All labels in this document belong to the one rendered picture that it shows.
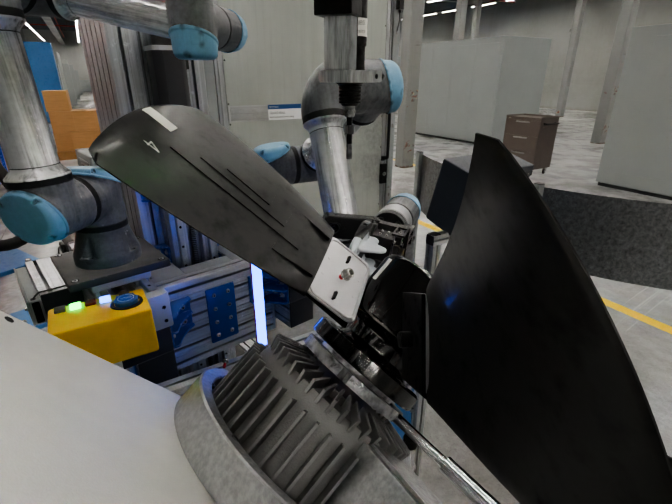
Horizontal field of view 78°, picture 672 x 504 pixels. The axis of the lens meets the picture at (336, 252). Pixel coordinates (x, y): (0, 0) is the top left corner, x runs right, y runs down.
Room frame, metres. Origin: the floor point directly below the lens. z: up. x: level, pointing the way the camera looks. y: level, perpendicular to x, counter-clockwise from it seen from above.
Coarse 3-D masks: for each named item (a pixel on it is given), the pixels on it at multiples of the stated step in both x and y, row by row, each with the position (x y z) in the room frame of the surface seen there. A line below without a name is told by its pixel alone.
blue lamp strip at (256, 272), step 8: (256, 272) 0.79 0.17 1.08; (256, 280) 0.79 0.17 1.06; (256, 288) 0.79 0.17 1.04; (256, 296) 0.79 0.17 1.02; (256, 304) 0.79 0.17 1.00; (256, 312) 0.79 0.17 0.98; (264, 312) 0.80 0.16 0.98; (256, 320) 0.79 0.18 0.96; (264, 320) 0.80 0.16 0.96; (264, 328) 0.80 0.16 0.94; (264, 336) 0.80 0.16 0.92; (264, 344) 0.80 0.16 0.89
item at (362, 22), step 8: (360, 24) 0.49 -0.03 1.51; (360, 32) 0.49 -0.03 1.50; (360, 40) 0.49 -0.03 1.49; (360, 48) 0.49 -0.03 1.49; (360, 56) 0.49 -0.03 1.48; (360, 64) 0.49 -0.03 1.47; (344, 88) 0.49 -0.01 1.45; (352, 88) 0.49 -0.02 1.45; (360, 88) 0.50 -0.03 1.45; (344, 96) 0.49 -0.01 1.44; (352, 96) 0.49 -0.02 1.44; (344, 104) 0.50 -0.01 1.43; (352, 104) 0.49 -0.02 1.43
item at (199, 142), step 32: (128, 128) 0.37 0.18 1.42; (160, 128) 0.41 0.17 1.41; (192, 128) 0.45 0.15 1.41; (224, 128) 0.51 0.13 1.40; (96, 160) 0.31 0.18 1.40; (128, 160) 0.34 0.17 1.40; (160, 160) 0.37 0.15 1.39; (192, 160) 0.40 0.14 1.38; (224, 160) 0.43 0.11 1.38; (256, 160) 0.48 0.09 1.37; (160, 192) 0.34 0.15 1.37; (192, 192) 0.36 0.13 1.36; (224, 192) 0.39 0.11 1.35; (256, 192) 0.42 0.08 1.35; (288, 192) 0.47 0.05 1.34; (192, 224) 0.34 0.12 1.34; (224, 224) 0.36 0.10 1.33; (256, 224) 0.39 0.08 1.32; (288, 224) 0.42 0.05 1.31; (320, 224) 0.45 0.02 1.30; (256, 256) 0.36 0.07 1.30; (288, 256) 0.38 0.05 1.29; (320, 256) 0.41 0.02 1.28
